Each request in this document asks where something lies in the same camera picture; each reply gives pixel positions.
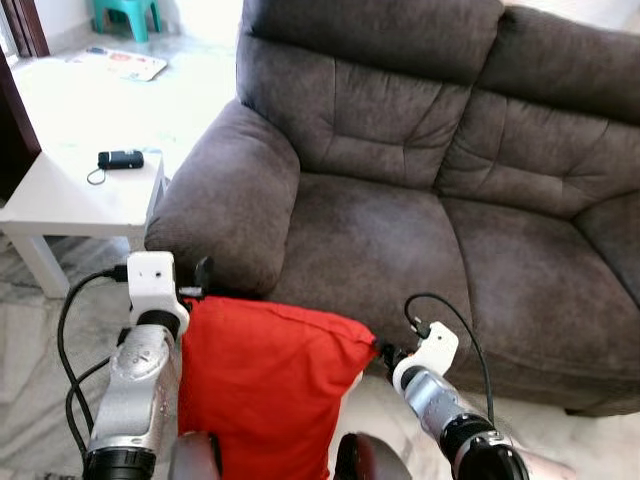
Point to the red pillow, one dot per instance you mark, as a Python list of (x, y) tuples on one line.
[(260, 390)]

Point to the printed floor mat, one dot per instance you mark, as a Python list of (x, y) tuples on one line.
[(118, 64)]

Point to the dark brown fabric sofa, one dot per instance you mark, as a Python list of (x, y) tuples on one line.
[(400, 250)]

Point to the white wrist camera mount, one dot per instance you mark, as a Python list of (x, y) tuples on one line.
[(435, 350), (152, 280)]

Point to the dark wooden door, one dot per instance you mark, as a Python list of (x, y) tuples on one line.
[(15, 130)]

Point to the robot right leg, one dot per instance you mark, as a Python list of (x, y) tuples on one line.
[(368, 458)]

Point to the small black device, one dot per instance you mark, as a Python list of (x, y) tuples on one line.
[(121, 160)]

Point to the white side table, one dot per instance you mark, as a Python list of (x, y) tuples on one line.
[(60, 200)]

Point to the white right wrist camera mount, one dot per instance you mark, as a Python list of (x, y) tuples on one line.
[(435, 350)]

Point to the teal plastic stool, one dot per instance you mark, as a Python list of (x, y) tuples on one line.
[(125, 12)]

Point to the brown wooden door frame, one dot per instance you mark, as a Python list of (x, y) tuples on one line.
[(28, 25)]

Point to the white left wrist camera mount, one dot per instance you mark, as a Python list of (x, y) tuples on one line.
[(152, 280)]

